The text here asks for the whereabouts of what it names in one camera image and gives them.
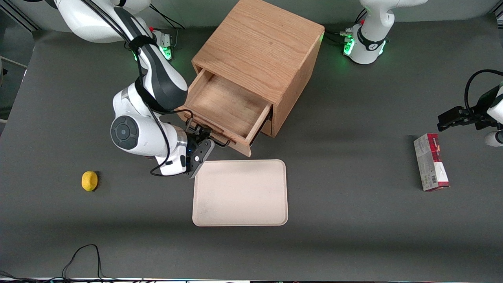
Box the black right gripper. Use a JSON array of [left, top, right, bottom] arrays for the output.
[[184, 124, 216, 180]]

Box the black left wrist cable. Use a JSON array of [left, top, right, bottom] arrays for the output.
[[464, 69, 503, 115]]

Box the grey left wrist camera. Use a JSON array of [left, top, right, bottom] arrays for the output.
[[484, 130, 503, 147]]

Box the yellow lemon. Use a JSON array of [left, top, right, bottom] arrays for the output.
[[81, 170, 99, 192]]

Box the grey aluminium frame rail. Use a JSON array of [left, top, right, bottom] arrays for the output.
[[0, 0, 42, 32]]

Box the beige plastic tray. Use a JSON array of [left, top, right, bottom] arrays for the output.
[[192, 159, 289, 227]]

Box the black arm base cable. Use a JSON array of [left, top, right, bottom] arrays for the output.
[[324, 8, 368, 46], [149, 5, 186, 31]]

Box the wooden drawer cabinet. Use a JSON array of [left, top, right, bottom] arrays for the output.
[[191, 0, 326, 138]]

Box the black looped floor cable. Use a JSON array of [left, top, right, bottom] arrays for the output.
[[62, 244, 107, 281]]

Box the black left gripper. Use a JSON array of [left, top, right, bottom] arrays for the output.
[[437, 85, 502, 132]]

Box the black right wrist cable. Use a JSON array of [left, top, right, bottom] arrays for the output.
[[150, 108, 196, 177]]

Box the black left arm base cable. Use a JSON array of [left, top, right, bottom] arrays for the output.
[[324, 8, 368, 46]]

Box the grey and red carton box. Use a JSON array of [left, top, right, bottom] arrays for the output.
[[413, 132, 450, 192]]

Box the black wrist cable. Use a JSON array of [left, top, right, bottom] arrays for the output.
[[464, 69, 503, 115], [150, 108, 196, 177]]

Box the black right arm base cable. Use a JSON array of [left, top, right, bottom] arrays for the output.
[[149, 5, 186, 31]]

